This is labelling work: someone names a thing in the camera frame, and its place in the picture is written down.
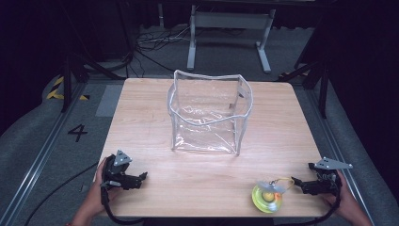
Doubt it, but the metal floor rail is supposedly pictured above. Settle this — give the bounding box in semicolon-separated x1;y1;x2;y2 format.
305;89;375;226
0;82;88;226

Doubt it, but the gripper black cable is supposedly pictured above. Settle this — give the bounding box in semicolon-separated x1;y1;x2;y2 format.
100;185;146;226
276;186;343;226

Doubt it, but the grey metal table frame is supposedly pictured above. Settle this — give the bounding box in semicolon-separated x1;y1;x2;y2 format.
186;4;278;74

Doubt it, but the thin black floor cable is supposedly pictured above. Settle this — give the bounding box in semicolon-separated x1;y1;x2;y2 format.
24;161;100;226

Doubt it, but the bundle of floor cables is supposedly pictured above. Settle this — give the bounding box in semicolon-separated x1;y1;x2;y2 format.
124;24;197;79

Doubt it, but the person's right hand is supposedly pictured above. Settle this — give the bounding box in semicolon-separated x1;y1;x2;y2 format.
321;170;360;219

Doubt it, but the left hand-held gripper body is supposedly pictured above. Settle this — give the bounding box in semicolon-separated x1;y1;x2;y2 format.
101;149;137;191

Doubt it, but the black metal stand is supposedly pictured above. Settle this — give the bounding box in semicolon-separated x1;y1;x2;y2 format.
60;51;127;114
278;57;331;121

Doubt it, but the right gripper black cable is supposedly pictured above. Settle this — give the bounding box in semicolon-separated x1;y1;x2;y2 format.
276;186;343;226

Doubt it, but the person's left hand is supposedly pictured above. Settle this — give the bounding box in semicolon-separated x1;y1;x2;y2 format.
93;156;123;218

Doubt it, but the yellow-green transparent toy with tag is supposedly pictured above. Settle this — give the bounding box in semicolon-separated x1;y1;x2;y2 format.
250;176;296;215

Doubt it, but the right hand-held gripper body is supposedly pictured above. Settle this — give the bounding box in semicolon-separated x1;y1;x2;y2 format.
305;156;354;196

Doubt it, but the clear plastic bag grey trim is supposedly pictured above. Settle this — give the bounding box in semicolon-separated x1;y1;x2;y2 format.
167;69;254;156

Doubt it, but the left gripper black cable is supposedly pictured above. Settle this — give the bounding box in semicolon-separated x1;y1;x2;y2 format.
100;185;146;226

